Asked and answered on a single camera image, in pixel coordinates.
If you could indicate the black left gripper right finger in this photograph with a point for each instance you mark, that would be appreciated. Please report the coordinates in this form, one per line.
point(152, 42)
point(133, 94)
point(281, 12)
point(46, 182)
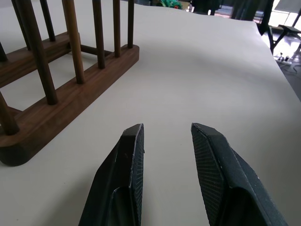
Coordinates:
point(225, 179)

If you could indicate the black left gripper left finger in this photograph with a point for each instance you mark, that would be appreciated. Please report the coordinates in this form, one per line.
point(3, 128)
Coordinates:
point(117, 179)

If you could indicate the wooden dish rack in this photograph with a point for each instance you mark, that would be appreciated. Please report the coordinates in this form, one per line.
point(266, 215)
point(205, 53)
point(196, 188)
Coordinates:
point(70, 77)

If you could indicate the white power strip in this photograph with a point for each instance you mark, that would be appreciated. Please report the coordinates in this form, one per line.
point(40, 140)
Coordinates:
point(283, 61)

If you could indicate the black bench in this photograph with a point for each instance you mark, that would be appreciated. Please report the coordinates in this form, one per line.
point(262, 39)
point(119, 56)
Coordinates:
point(285, 31)

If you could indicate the black hanging cloth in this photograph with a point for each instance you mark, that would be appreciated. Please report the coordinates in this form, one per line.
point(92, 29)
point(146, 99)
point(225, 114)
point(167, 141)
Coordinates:
point(265, 16)

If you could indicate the green plush toy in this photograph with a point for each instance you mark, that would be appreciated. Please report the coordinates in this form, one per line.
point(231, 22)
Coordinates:
point(171, 3)

